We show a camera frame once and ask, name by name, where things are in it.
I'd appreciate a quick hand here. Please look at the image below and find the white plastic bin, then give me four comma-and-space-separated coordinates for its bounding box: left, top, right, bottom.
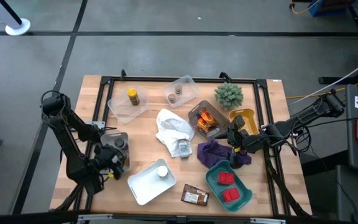
127, 157, 177, 206

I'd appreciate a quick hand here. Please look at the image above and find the blue box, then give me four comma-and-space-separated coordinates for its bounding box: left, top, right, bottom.
308, 0, 354, 17

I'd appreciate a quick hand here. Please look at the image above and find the white cloth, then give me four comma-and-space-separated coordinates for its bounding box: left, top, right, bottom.
155, 108, 196, 158

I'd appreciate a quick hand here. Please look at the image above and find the yellow cable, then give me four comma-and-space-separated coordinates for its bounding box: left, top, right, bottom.
289, 0, 323, 15
286, 74, 358, 100

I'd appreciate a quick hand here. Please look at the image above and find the green artificial succulent plant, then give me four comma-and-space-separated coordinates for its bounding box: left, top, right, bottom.
214, 82, 244, 110

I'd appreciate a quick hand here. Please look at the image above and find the white-lid spice jar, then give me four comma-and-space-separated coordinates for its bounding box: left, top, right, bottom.
156, 165, 170, 180

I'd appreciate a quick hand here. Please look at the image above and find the black crossbar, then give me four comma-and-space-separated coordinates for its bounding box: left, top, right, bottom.
0, 210, 358, 224

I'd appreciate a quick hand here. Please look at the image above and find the yellow plastic bin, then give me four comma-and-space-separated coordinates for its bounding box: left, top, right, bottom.
228, 108, 259, 136

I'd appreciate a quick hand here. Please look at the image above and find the smoky translucent plastic bin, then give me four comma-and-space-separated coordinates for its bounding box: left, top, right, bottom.
187, 100, 230, 141

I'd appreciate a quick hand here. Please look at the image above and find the light grey plastic bin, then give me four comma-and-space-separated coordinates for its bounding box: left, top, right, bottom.
100, 131, 132, 172

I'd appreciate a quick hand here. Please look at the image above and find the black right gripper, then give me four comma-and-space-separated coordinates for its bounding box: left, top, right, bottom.
215, 123, 262, 169

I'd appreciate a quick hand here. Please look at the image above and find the white cable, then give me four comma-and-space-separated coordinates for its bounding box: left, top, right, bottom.
289, 53, 358, 106

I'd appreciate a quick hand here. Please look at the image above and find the clear labelled spice jar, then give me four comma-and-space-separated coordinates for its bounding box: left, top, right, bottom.
178, 139, 191, 158

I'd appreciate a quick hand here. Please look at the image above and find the red spice tin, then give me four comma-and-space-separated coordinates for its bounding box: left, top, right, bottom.
218, 171, 236, 185
222, 187, 241, 203

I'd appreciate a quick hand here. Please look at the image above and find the clear plastic bin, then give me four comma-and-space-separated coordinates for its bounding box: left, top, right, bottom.
107, 86, 150, 124
163, 75, 200, 109

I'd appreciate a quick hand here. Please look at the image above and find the dark-lid spice jar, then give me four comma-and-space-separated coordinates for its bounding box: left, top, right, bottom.
113, 138, 127, 150

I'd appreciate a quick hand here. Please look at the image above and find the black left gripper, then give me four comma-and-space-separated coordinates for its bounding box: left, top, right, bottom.
93, 144, 126, 180

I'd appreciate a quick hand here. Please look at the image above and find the purple cloth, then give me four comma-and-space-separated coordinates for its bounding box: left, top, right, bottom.
196, 139, 252, 169

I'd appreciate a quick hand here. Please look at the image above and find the yellow-lid spice jar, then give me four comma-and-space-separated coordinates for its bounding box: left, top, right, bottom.
127, 88, 140, 106

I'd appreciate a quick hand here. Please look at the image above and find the black pole white base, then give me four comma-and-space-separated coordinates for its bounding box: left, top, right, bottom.
0, 0, 31, 36

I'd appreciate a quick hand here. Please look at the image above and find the teal plastic bin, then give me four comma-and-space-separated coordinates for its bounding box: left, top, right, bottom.
205, 160, 254, 213

